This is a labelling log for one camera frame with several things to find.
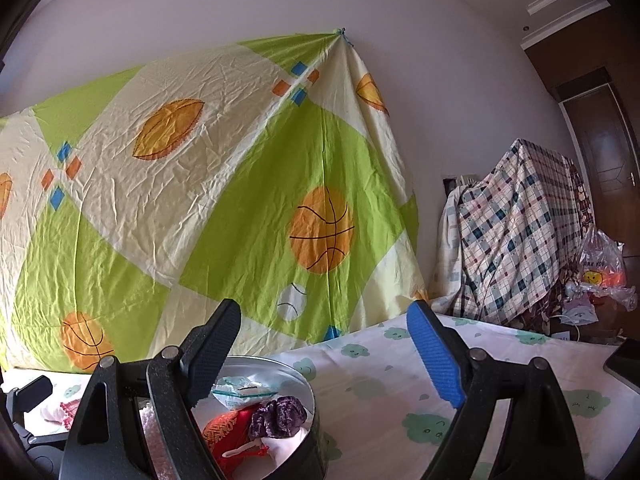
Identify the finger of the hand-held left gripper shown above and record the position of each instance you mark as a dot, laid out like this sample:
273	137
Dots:
32	391

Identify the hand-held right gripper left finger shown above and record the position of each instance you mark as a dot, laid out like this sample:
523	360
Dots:
215	355

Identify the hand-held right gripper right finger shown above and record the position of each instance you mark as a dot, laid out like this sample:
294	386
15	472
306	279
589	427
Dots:
435	355

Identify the purple velvet scrunchie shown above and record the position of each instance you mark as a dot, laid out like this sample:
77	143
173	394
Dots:
280	415

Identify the round metal tin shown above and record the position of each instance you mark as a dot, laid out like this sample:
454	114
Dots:
306	455

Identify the pink and white towel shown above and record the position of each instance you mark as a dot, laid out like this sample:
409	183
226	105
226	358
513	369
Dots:
62	412

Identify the red embroidered pouch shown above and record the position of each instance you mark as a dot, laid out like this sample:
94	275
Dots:
225	430

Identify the pale patterned cloth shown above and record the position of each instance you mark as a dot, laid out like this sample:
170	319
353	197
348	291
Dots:
447	260

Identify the basketball print hanging sheet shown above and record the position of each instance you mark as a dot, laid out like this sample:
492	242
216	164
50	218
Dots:
200	210

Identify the plaid cloth cover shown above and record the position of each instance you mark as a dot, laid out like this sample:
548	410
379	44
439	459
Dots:
510	230

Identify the clear smiley plastic bag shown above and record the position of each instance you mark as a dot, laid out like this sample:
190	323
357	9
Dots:
595	270

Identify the dark wooden door with lever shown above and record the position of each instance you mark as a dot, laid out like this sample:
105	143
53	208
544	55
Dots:
600	140

